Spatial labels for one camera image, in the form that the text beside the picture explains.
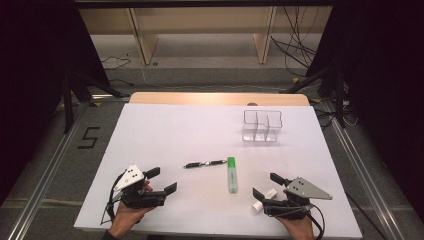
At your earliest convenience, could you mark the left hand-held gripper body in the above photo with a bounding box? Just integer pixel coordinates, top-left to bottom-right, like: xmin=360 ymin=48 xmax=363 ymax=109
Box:
xmin=113 ymin=164 xmax=168 ymax=210

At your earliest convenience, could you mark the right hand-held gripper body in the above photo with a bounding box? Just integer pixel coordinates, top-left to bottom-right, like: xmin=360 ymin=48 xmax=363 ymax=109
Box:
xmin=262 ymin=176 xmax=334 ymax=221

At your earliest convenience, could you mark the green highlighter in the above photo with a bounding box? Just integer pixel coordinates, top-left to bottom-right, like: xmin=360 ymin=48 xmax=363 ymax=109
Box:
xmin=227 ymin=156 xmax=239 ymax=194

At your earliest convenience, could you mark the black pen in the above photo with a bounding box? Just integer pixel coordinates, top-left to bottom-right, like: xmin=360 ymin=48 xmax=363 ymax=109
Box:
xmin=183 ymin=159 xmax=228 ymax=169

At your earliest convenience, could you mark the clear plastic organizer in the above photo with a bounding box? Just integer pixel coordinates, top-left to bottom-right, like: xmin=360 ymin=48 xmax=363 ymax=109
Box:
xmin=242 ymin=109 xmax=284 ymax=143

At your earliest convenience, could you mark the person's right hand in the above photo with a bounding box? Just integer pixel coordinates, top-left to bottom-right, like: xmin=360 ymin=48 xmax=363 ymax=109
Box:
xmin=276 ymin=213 xmax=316 ymax=240

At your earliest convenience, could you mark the person's left hand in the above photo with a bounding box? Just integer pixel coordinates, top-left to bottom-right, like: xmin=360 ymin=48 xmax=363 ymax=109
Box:
xmin=108 ymin=179 xmax=158 ymax=239

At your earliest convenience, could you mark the white table sheet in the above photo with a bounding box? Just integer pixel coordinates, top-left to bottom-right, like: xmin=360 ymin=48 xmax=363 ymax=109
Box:
xmin=73 ymin=102 xmax=363 ymax=239

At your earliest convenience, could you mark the black tripod stand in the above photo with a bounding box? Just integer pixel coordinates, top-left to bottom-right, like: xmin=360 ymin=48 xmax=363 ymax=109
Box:
xmin=279 ymin=63 xmax=349 ymax=129
xmin=61 ymin=71 xmax=126 ymax=134

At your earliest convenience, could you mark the black curtain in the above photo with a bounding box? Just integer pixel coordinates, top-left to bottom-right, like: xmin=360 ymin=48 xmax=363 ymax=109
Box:
xmin=306 ymin=0 xmax=424 ymax=221
xmin=0 ymin=0 xmax=111 ymax=206

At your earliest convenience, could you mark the wooden shelf unit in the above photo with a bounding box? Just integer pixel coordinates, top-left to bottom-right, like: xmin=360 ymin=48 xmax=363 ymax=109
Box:
xmin=79 ymin=5 xmax=334 ymax=66

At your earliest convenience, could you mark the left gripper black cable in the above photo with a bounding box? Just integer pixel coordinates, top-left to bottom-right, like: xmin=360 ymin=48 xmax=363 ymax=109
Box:
xmin=100 ymin=171 xmax=126 ymax=226

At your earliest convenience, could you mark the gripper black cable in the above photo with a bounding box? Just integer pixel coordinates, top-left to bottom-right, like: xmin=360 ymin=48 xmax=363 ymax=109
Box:
xmin=100 ymin=171 xmax=126 ymax=226
xmin=306 ymin=203 xmax=326 ymax=240

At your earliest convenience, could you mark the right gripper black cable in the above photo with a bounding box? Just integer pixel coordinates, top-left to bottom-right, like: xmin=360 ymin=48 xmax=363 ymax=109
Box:
xmin=306 ymin=203 xmax=326 ymax=240

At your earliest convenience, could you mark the aluminium floor rail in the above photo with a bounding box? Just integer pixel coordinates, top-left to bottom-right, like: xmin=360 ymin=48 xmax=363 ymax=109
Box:
xmin=321 ymin=99 xmax=406 ymax=240
xmin=6 ymin=94 xmax=131 ymax=240

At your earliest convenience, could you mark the thin black floor cable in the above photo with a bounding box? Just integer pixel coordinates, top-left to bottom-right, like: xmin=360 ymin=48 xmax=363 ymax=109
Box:
xmin=99 ymin=55 xmax=132 ymax=70

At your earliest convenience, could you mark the bundle of black cables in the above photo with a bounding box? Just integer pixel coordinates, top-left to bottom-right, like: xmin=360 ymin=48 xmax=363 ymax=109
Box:
xmin=270 ymin=5 xmax=321 ymax=78

